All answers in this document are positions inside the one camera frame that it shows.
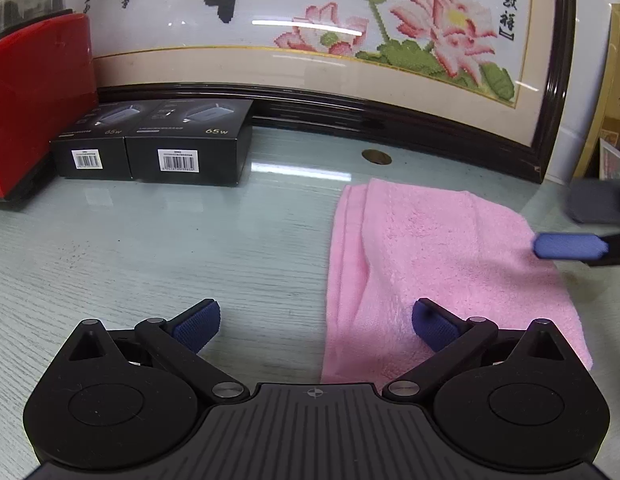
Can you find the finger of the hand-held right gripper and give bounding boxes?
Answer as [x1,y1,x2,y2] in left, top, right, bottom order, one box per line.
[534,229,620,267]
[568,177,620,225]

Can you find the pink towel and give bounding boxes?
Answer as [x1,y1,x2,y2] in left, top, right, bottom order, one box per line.
[320,177,594,385]

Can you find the gold plaque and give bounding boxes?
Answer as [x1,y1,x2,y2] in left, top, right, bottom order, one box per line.
[572,4,620,181]

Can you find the red kitchen appliance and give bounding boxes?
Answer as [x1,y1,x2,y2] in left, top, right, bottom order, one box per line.
[0,10,98,202]

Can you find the large framed photo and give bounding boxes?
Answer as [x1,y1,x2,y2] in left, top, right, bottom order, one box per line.
[598,137,620,183]

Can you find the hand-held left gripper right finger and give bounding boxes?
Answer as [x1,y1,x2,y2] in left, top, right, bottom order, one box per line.
[382,298,573,402]

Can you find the black cardboard box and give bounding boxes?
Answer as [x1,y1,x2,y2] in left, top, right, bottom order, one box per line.
[50,101,141,180]
[126,99,255,187]

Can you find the framed lotus cross-stitch picture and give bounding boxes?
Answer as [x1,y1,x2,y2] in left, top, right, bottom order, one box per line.
[65,0,578,184]

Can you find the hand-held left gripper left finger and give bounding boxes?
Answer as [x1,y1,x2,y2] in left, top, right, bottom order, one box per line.
[65,298,248,403]

